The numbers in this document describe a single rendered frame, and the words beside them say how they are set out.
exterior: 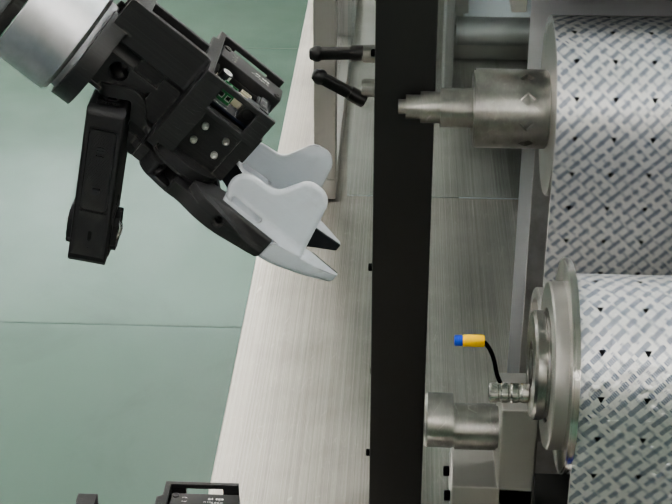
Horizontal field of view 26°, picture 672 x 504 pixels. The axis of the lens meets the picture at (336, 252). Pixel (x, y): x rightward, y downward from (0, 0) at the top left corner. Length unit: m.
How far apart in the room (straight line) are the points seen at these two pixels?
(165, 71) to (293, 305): 0.90
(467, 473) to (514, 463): 0.04
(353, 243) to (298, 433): 0.43
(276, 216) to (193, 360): 2.45
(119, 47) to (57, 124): 3.73
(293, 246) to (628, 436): 0.25
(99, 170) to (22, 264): 2.90
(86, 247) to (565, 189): 0.39
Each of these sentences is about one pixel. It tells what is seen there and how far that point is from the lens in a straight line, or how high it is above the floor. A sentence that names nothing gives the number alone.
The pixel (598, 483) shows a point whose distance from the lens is 0.99.
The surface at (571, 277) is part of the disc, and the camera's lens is 0.97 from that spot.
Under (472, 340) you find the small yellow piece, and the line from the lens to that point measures 1.06.
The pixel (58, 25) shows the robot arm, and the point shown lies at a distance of 0.88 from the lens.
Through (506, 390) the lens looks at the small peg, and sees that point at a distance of 1.01.
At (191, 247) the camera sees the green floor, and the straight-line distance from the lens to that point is 3.83.
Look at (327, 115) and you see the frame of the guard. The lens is 1.96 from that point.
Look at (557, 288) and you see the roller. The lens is 0.98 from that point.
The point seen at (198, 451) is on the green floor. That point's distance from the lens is 3.06.
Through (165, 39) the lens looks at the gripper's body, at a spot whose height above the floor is 1.49.
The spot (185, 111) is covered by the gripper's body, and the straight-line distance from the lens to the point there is 0.89.
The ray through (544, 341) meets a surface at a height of 1.28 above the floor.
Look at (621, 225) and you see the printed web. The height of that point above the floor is 1.27.
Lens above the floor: 1.79
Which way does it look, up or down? 28 degrees down
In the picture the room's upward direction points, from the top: straight up
